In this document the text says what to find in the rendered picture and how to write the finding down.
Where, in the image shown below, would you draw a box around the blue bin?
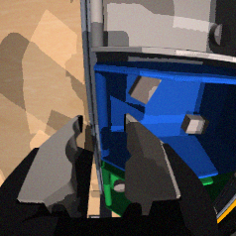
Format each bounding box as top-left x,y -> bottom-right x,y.
93,61 -> 236,178

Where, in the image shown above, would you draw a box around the orange-yellow long bar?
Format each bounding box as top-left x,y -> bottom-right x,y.
217,199 -> 236,223

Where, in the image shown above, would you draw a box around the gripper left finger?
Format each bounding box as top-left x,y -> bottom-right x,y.
0,115 -> 83,236

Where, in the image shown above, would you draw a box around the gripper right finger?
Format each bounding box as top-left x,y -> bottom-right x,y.
124,113 -> 219,236

